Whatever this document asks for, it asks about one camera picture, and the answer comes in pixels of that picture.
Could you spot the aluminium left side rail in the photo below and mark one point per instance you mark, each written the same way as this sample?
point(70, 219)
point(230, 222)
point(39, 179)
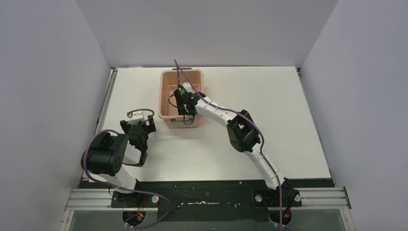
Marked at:
point(106, 100)

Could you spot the pink plastic bin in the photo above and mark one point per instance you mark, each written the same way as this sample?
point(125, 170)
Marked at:
point(167, 103)

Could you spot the aluminium rail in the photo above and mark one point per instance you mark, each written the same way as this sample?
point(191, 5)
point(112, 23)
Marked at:
point(106, 100)
point(311, 198)

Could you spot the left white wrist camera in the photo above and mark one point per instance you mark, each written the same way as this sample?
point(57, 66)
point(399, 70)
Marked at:
point(135, 118)

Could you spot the aluminium front rail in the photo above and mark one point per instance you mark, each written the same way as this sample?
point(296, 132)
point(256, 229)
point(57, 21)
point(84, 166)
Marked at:
point(311, 198)

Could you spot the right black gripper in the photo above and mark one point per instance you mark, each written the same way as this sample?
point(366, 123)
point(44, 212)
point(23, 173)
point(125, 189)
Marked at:
point(182, 111)

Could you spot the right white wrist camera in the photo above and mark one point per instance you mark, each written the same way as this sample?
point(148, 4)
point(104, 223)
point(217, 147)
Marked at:
point(187, 86)

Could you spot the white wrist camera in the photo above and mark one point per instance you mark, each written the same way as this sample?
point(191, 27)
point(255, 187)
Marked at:
point(187, 86)
point(135, 118)

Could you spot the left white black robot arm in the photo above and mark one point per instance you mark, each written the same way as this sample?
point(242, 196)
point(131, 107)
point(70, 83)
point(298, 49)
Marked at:
point(108, 153)

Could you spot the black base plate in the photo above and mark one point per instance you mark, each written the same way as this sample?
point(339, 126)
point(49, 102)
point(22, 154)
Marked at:
point(227, 200)

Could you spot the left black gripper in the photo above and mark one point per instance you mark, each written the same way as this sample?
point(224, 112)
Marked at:
point(138, 128)

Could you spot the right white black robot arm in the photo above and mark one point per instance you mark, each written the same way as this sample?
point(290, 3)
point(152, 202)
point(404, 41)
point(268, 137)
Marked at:
point(245, 137)

